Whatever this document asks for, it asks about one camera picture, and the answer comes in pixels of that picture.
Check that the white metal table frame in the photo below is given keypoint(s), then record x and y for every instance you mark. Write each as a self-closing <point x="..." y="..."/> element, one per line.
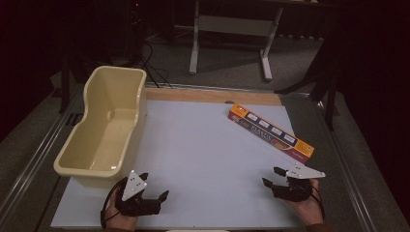
<point x="235" y="25"/>

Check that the cream plastic bin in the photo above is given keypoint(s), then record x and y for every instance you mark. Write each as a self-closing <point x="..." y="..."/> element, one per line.
<point x="106" y="129"/>

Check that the person's left hand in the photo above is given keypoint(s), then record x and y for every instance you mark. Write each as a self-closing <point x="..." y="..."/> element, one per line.
<point x="120" y="219"/>

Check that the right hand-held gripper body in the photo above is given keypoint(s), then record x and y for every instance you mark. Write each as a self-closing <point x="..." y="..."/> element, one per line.
<point x="295" y="187"/>

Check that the wooden board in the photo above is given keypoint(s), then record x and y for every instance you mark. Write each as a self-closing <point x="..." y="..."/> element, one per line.
<point x="206" y="96"/>

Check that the person's right hand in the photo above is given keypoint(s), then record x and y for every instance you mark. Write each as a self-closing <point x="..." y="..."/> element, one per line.
<point x="306" y="209"/>

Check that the metal rail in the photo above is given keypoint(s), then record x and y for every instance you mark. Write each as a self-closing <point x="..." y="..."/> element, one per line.
<point x="349" y="174"/>
<point x="35" y="161"/>

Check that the long orange blue wrap box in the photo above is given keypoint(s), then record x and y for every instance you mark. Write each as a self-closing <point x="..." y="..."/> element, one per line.
<point x="271" y="131"/>

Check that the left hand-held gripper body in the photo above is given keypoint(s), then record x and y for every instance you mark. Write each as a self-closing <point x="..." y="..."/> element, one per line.
<point x="135" y="196"/>

